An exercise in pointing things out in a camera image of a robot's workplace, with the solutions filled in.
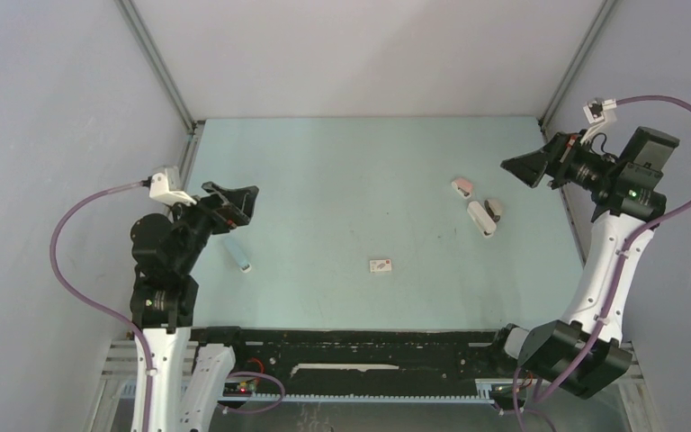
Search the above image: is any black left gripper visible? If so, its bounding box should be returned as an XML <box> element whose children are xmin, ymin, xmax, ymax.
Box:
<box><xmin>165</xmin><ymin>180</ymin><xmax>258</xmax><ymax>272</ymax></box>

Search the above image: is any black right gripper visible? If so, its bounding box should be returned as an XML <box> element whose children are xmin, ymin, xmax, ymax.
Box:
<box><xmin>502</xmin><ymin>130</ymin><xmax>623</xmax><ymax>192</ymax></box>

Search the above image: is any light blue stapler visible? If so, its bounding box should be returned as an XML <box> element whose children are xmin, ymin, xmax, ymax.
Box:
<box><xmin>223</xmin><ymin>237</ymin><xmax>252</xmax><ymax>274</ymax></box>

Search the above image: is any pink stapler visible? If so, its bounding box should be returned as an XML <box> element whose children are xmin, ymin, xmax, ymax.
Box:
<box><xmin>451</xmin><ymin>177</ymin><xmax>474</xmax><ymax>199</ymax></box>

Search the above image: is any white stapler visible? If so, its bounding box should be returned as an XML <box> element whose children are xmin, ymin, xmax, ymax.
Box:
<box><xmin>467</xmin><ymin>201</ymin><xmax>497</xmax><ymax>239</ymax></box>

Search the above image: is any small white staple box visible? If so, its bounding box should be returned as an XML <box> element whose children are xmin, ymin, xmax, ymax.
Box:
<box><xmin>369</xmin><ymin>258</ymin><xmax>392</xmax><ymax>274</ymax></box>

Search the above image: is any beige stapler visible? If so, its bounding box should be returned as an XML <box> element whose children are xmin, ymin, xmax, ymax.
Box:
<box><xmin>484</xmin><ymin>199</ymin><xmax>504</xmax><ymax>223</ymax></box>

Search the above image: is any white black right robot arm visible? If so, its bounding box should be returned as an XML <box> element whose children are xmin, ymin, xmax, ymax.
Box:
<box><xmin>487</xmin><ymin>127</ymin><xmax>680</xmax><ymax>400</ymax></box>

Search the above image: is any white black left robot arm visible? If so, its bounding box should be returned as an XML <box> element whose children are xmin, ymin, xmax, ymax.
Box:
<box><xmin>130</xmin><ymin>175</ymin><xmax>259</xmax><ymax>431</ymax></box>

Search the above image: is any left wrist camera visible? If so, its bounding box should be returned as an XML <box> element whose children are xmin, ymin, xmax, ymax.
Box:
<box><xmin>148</xmin><ymin>166</ymin><xmax>197</xmax><ymax>207</ymax></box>

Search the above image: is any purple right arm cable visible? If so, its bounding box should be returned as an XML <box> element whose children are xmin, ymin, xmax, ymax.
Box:
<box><xmin>512</xmin><ymin>94</ymin><xmax>691</xmax><ymax>432</ymax></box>

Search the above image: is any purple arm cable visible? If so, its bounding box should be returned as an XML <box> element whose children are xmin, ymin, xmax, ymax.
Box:
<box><xmin>512</xmin><ymin>94</ymin><xmax>691</xmax><ymax>432</ymax></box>
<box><xmin>49</xmin><ymin>182</ymin><xmax>156</xmax><ymax>432</ymax></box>

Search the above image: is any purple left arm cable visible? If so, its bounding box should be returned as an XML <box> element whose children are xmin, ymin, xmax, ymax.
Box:
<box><xmin>49</xmin><ymin>182</ymin><xmax>156</xmax><ymax>432</ymax></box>

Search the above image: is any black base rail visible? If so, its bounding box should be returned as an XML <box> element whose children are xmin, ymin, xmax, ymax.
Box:
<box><xmin>191</xmin><ymin>327</ymin><xmax>516</xmax><ymax>399</ymax></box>

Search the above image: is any aluminium frame rail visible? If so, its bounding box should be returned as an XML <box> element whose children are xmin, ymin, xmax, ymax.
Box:
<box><xmin>101</xmin><ymin>339</ymin><xmax>645</xmax><ymax>407</ymax></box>

